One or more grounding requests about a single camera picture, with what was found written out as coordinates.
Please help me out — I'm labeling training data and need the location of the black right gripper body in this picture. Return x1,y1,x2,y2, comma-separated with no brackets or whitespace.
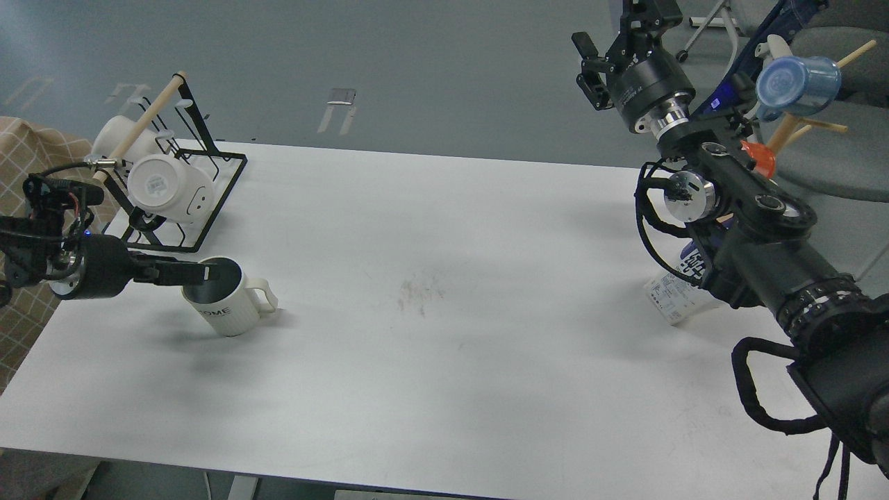
606,42,695,134

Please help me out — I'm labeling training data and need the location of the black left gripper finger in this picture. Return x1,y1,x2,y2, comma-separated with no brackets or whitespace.
131,254,218,287

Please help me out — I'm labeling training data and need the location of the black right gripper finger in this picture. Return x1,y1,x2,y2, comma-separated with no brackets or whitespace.
572,31,616,110
618,1,683,56

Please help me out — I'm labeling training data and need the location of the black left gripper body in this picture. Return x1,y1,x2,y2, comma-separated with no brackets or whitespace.
50,234,140,300

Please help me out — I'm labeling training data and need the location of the white ribbed HOME mug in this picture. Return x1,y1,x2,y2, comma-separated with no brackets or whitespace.
181,256,279,338

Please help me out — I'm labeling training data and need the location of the blue white milk carton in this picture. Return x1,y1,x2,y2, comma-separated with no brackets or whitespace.
644,242,722,325

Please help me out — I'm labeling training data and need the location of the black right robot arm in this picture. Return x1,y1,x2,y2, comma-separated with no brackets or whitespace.
572,1,888,499

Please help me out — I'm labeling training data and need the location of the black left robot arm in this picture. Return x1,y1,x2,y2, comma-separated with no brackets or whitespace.
1,159,225,305

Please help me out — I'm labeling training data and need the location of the orange plastic cup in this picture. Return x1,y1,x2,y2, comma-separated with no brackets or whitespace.
740,140,776,180

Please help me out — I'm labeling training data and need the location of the blue plastic cup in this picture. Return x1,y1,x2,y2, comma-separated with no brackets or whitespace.
756,55,842,122

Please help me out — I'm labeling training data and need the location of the beige checkered cloth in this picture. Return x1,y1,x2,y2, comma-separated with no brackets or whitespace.
1,116,92,390

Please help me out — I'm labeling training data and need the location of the white mug on rack front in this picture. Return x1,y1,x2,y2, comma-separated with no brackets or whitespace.
126,154,216,224

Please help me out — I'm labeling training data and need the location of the white mug on rack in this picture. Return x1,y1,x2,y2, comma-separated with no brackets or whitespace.
126,154,216,224
91,116,167,164

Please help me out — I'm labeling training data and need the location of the white mug on rack rear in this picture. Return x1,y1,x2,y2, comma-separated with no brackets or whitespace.
91,116,167,164

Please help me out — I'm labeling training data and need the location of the wooden mug tree stand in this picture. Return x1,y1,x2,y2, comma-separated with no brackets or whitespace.
715,39,877,223

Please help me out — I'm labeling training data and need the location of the grey office chair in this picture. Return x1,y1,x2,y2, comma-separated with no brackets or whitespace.
698,1,887,203

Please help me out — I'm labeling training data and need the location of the black wire cup rack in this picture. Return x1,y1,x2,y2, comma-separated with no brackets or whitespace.
87,71,248,253

